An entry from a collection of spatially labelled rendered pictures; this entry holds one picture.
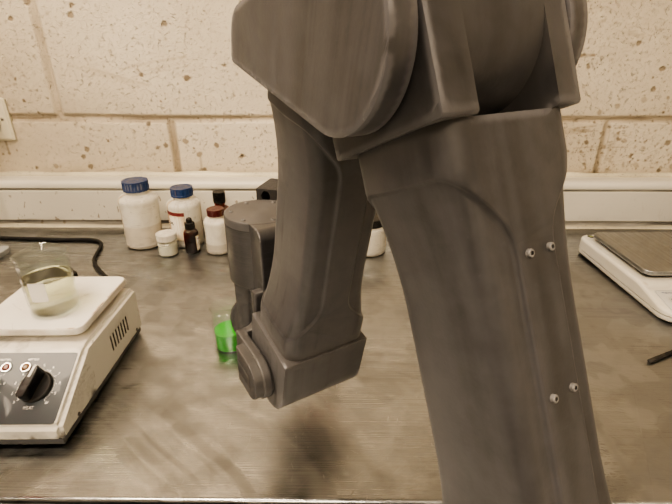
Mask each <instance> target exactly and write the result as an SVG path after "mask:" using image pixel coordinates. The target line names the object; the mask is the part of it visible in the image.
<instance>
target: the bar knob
mask: <svg viewBox="0 0 672 504"><path fill-rule="evenodd" d="M52 386H53V377H52V375H51V374H50V373H48V372H46V371H44V370H43V369H42V368H41V367H39V366H38V365H34V366H32V367H31V368H30V369H29V371H28V372H27V374H26V376H25V378H24V379H23V380H22V381H21V383H20V385H19V387H18V390H17V391H16V394H15V395H16V397H17V398H19V399H21V400H22V401H24V402H27V403H33V402H37V401H39V400H41V399H43V398H44V397H45V396H46V395H47V394H48V393H49V392H50V390H51V388H52Z"/></svg>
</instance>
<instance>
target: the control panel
mask: <svg viewBox="0 0 672 504"><path fill-rule="evenodd" d="M77 355H78V353H0V425H51V424H54V422H55V420H56V417H57V414H58V411H59V408H60V405H61V402H62V400H63V397H64V394H65V391H66V388H67V385H68V382H69V379H70V376H71V373H72V370H73V367H74V365H75V362H76V359H77ZM26 363H27V364H29V365H30V367H29V369H30V368H31V367H32V366H34V365H38V366H39V367H41V368H42V369H43V370H44V371H46V372H48V373H50V374H51V375H52V377H53V386H52V388H51V390H50V392H49V393H48V394H47V395H46V396H45V397H44V398H43V399H41V400H39V401H37V402H33V403H27V402H24V401H22V400H21V399H19V398H17V397H16V395H15V394H16V391H17V390H18V387H19V385H20V383H21V381H22V380H23V379H24V378H25V376H26V374H27V372H28V371H29V369H28V370H26V371H22V370H21V367H22V365H23V364H26ZM4 364H10V368H9V369H8V370H7V371H3V370H2V366H3V365H4Z"/></svg>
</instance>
